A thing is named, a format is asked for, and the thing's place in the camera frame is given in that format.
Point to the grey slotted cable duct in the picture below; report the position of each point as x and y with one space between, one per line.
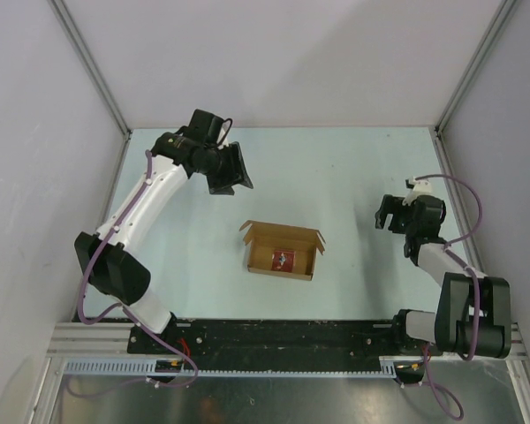
163 368

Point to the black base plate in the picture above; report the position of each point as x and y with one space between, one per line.
198 337

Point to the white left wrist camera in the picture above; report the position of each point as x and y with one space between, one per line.
224 131

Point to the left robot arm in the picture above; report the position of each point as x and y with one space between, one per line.
107 257

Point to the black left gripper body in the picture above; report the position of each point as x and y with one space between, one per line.
221 164

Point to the brown cardboard box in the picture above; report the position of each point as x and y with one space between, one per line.
262 239

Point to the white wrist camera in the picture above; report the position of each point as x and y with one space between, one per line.
417 187
224 131

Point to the left aluminium corner post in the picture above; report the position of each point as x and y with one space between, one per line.
90 65

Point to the aluminium corner post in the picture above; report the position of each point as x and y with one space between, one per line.
485 47
90 65

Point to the right aluminium corner post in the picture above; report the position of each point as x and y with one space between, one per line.
485 47

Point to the small red packet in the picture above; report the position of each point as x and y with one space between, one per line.
283 260

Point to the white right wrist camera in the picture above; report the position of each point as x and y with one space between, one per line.
417 187

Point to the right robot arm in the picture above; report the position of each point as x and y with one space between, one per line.
473 313

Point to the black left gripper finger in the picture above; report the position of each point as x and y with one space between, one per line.
240 175
221 185

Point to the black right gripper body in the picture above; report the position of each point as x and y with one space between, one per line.
412 224

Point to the aluminium frame rail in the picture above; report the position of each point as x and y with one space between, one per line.
115 337

